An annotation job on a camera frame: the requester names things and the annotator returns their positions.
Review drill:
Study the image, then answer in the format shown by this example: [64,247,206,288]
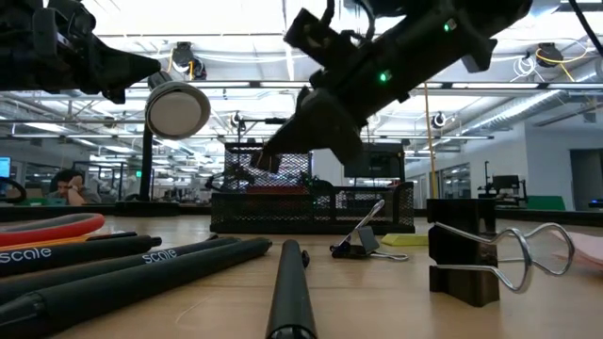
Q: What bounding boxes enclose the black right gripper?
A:
[249,13,465,173]

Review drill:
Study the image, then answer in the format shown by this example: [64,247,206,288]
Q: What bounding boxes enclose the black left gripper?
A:
[31,0,162,105]

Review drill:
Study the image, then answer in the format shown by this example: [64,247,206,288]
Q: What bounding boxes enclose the black mesh desk organizer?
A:
[210,142,416,235]

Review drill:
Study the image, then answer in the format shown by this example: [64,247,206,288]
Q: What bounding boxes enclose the small black binder clip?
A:
[329,199,410,263]

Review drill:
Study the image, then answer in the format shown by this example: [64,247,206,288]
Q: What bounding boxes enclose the yellow sticky note pad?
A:
[381,233,431,248]

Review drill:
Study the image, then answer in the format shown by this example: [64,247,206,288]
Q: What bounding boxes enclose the red-handled scissors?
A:
[0,213,106,248]

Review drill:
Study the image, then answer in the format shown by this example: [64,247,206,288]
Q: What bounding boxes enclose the orange pencil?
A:
[0,231,139,253]

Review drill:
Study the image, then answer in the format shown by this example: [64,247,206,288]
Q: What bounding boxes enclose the large black binder clip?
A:
[426,198,577,309]

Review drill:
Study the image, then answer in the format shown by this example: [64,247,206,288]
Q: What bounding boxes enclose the pink sticky note pad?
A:
[548,229,603,273]

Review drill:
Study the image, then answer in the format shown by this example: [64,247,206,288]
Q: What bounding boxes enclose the black desk lamp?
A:
[114,70,212,218]

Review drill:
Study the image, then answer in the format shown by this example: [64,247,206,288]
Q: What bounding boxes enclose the seated person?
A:
[45,169,103,206]

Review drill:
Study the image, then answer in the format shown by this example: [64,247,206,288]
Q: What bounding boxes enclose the black curved background object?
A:
[0,176,28,205]

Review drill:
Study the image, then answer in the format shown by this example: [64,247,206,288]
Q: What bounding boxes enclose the background robot station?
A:
[477,161,530,209]

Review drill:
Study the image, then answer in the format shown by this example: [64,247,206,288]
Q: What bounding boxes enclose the green panel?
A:
[526,195,567,212]

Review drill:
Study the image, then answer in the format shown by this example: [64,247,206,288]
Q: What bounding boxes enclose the black wall screen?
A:
[343,142,407,180]

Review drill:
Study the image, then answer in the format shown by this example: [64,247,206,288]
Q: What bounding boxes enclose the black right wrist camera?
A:
[284,8,360,68]

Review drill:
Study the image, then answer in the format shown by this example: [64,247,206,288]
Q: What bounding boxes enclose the yellow hanging cable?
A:
[422,82,438,200]

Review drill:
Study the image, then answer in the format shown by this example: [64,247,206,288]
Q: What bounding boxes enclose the black table frame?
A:
[0,204,603,228]

